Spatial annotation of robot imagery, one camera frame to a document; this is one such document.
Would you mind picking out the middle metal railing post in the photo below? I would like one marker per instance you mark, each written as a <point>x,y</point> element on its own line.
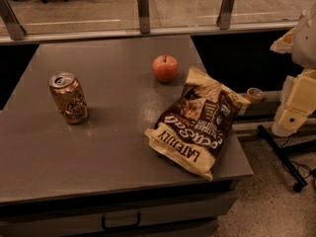
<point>143,16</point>

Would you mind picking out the metal railing post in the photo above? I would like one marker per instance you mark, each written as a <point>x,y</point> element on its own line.
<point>224,17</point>
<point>15,30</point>
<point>143,16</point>

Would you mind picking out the grey cabinet drawer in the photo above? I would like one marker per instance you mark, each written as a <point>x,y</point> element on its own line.
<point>193,216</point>

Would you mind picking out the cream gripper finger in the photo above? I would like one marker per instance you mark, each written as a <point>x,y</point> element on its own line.
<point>284,44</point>
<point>297,103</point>

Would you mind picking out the right metal railing post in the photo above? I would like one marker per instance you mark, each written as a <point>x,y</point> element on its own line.
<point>224,17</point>

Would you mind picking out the black drawer handle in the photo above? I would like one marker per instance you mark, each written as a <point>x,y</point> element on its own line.
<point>120,221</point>

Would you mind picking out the orange soda can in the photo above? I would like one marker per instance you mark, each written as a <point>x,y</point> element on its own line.
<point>68,95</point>

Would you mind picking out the roll of brown tape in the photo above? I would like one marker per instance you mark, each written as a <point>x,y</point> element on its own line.
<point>255,95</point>

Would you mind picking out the Late July chips bag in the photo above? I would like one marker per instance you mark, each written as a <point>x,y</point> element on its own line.
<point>191,132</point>

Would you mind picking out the black stand leg with caster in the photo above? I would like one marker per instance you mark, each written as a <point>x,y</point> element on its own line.
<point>300,181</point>

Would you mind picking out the red apple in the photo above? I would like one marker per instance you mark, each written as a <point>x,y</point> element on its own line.
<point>165,68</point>

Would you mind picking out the left metal railing post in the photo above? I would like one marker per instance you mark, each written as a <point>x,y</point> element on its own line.
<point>15,30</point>

